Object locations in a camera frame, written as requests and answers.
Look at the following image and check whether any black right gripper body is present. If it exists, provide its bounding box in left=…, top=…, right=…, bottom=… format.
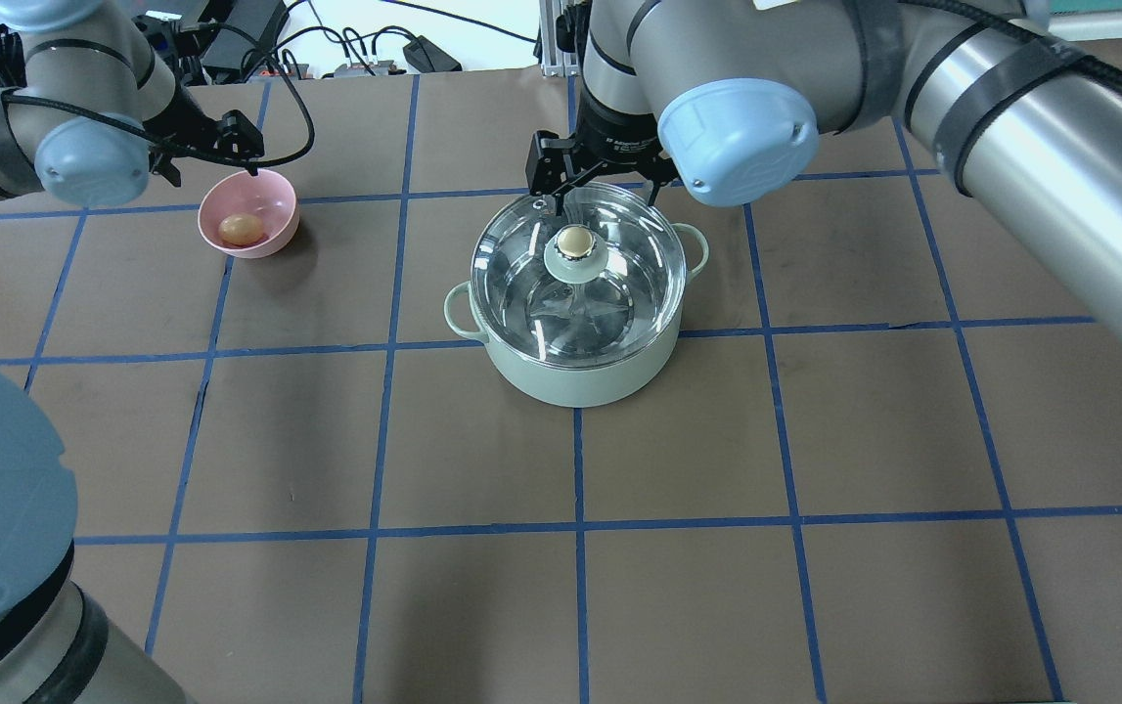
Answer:
left=524, top=98, right=680, bottom=196

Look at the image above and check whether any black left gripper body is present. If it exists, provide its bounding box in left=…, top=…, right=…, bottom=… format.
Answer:
left=145, top=84, right=264, bottom=170

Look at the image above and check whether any brown egg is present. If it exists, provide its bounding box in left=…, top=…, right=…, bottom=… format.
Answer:
left=217, top=213, right=266, bottom=246

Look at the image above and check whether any glass pot lid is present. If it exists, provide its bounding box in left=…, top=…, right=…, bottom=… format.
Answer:
left=470, top=182, right=709, bottom=371

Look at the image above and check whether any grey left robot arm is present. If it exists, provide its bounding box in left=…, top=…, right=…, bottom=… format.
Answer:
left=0, top=1, right=264, bottom=205

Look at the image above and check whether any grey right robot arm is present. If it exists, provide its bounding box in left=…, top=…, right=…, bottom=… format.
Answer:
left=525, top=1, right=1122, bottom=342

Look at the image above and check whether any pale green electric pot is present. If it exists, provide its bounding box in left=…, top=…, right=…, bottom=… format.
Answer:
left=443, top=182, right=711, bottom=409

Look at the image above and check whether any pink bowl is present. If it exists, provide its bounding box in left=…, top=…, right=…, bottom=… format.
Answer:
left=197, top=170, right=300, bottom=259

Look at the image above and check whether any black laptop power brick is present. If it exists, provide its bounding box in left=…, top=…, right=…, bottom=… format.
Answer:
left=202, top=1, right=288, bottom=83

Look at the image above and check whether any small black adapter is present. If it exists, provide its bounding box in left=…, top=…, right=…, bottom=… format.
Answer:
left=401, top=35, right=465, bottom=74

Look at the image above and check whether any aluminium frame post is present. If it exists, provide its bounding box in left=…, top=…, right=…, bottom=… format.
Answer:
left=535, top=1, right=580, bottom=77

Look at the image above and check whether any black camera cable left arm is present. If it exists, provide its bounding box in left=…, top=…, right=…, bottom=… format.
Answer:
left=0, top=60, right=318, bottom=172

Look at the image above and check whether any black camera cable arm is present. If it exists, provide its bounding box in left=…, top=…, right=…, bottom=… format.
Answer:
left=0, top=60, right=318, bottom=172
left=898, top=0, right=1122, bottom=118

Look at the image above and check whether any black camera cable right arm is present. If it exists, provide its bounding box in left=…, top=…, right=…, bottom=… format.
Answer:
left=898, top=0, right=1122, bottom=118

